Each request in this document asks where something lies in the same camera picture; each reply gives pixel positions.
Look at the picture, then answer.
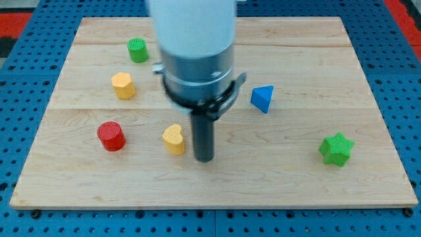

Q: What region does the green star block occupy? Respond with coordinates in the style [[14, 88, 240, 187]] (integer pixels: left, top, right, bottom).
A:
[[318, 132, 355, 167]]

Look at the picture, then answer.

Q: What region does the black clamp ring mount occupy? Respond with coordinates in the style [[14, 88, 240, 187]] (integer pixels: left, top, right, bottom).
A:
[[162, 72, 247, 121]]

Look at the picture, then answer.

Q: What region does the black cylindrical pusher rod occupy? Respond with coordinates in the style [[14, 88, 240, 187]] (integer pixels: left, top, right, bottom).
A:
[[190, 113, 214, 163]]

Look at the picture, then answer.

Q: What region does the green cylinder block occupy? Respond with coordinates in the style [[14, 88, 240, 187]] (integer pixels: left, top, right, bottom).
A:
[[127, 38, 149, 63]]

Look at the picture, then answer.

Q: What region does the red cylinder block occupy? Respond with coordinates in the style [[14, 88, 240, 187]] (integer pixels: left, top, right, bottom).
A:
[[97, 121, 126, 151]]

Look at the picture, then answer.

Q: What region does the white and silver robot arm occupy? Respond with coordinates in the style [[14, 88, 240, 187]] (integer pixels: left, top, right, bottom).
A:
[[147, 0, 247, 163]]

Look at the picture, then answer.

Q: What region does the yellow hexagon block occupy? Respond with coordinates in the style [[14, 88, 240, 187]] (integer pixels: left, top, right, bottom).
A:
[[111, 72, 136, 99]]

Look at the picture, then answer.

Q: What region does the blue triangle block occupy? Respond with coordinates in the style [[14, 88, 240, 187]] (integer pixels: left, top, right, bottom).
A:
[[251, 85, 274, 114]]

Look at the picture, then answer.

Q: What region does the light wooden board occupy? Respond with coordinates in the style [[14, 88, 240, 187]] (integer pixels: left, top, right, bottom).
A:
[[10, 17, 418, 210]]

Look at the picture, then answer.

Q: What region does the yellow heart block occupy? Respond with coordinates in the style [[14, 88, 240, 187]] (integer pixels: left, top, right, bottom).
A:
[[162, 124, 185, 155]]

